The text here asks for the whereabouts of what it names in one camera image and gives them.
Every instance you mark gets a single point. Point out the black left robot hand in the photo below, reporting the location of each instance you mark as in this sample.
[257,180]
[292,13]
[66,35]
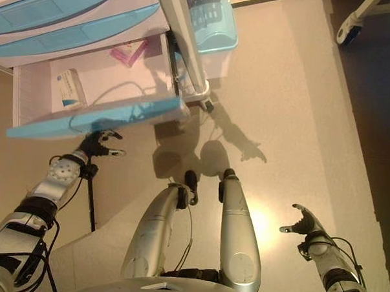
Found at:
[96,145]

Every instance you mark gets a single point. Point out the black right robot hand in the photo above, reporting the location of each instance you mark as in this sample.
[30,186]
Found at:
[305,223]

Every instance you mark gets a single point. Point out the blue front cart drawer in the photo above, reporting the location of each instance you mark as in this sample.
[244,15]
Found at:
[42,10]
[102,116]
[73,37]

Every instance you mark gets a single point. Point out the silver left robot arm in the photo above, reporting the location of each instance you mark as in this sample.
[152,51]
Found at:
[34,203]

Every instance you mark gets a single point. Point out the blue white medicine box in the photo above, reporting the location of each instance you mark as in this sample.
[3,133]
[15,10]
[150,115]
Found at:
[69,87]

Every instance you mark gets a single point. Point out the pink medicine box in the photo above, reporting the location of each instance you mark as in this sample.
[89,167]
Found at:
[128,52]

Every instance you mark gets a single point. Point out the silver left robot leg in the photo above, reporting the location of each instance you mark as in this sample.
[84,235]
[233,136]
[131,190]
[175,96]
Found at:
[152,228]

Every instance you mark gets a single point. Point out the cart caster wheel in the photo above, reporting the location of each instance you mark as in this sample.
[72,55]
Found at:
[208,105]

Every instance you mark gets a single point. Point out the white medical cart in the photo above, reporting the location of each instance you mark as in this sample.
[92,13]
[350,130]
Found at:
[192,55]

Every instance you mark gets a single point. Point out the clear plastic bin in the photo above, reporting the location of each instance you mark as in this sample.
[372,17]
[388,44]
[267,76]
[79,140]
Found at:
[218,62]

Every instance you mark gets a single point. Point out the grey robot torso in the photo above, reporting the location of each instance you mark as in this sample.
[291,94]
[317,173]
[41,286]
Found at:
[159,290]

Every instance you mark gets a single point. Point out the light blue waste bin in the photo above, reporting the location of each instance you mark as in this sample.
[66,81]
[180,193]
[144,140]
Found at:
[216,27]

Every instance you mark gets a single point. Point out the white bed caster wheel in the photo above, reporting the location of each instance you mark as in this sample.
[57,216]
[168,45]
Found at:
[349,30]

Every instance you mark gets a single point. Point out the white hospital bed frame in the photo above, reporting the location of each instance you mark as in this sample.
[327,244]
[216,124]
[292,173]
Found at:
[382,7]

